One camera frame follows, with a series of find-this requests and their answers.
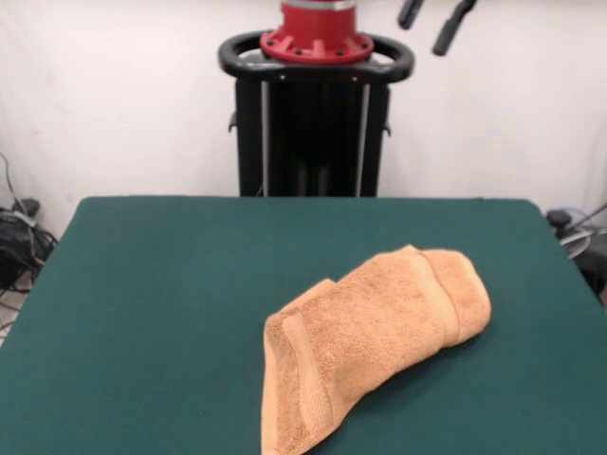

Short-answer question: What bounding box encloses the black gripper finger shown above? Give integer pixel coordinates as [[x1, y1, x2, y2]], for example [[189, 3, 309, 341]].
[[431, 0, 478, 57], [396, 0, 426, 29]]

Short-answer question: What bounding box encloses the tan terry towel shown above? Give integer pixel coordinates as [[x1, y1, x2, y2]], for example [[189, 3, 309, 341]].
[[260, 244, 492, 443]]

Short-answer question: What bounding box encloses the black floor object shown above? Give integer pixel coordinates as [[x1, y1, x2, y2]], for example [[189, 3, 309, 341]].
[[576, 246, 607, 304]]

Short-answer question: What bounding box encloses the dark green table cloth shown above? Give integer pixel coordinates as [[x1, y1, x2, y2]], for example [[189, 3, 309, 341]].
[[0, 196, 607, 455]]

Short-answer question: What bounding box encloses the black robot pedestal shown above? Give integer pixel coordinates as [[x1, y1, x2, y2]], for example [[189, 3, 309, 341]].
[[217, 30, 416, 198]]

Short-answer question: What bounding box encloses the black cable bundle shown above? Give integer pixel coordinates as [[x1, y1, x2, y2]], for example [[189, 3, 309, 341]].
[[0, 151, 61, 295]]

